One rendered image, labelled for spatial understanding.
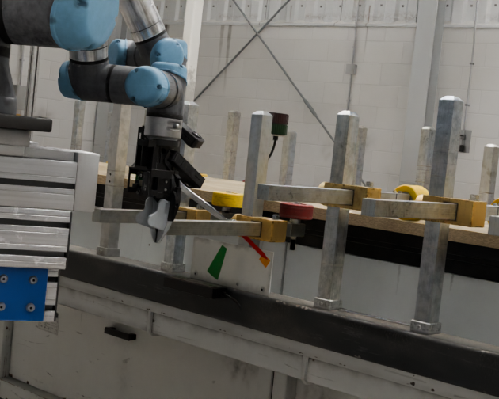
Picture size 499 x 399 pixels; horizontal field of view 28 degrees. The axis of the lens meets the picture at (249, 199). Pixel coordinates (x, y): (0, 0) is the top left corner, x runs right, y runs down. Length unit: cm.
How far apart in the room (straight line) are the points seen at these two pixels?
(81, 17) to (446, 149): 83
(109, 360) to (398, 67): 757
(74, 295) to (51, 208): 131
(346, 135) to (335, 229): 20
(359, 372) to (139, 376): 101
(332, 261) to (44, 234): 79
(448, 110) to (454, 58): 806
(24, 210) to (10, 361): 203
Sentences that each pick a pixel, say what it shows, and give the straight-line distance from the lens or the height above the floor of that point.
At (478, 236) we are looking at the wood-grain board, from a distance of 214.
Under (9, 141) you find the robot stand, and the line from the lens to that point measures 150.
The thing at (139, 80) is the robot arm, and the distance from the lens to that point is 189.
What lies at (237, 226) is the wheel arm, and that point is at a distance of 219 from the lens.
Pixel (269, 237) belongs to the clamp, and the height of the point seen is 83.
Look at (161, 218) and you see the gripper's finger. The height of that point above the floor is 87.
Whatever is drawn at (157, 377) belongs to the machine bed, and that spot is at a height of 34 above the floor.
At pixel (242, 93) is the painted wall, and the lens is 1136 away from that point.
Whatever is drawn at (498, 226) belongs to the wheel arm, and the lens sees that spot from 159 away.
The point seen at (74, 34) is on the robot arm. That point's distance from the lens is 145.
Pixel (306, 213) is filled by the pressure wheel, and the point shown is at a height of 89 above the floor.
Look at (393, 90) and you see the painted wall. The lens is 1029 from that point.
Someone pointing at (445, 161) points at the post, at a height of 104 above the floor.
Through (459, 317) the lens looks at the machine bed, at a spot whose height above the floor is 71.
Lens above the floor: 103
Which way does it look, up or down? 3 degrees down
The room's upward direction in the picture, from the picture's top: 6 degrees clockwise
